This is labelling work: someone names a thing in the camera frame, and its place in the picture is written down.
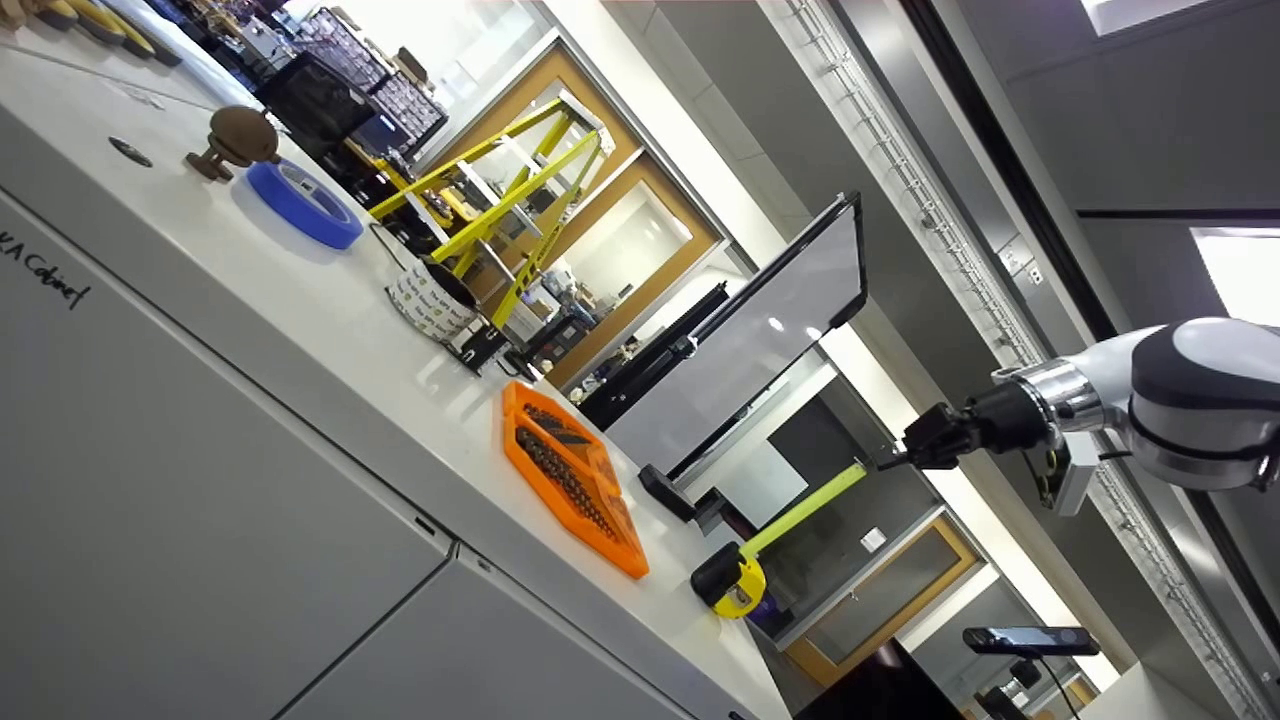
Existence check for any yellow ladder frame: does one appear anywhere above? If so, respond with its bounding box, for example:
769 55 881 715
371 91 614 328

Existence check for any blue tape roll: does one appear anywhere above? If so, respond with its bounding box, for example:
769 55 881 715
243 161 366 247

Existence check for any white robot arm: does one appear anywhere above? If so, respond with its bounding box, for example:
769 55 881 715
894 315 1280 515

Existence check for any brown wooden figurine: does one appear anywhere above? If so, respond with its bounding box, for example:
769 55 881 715
187 103 282 182

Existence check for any grey computer monitor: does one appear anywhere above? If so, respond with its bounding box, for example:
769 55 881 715
610 197 869 521

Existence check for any orange clipart tray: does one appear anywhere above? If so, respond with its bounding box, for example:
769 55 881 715
502 382 650 580

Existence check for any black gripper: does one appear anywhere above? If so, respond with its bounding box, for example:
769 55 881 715
905 382 1053 467

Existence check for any yellow black measuring tape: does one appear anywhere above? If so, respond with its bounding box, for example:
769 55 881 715
692 466 869 620

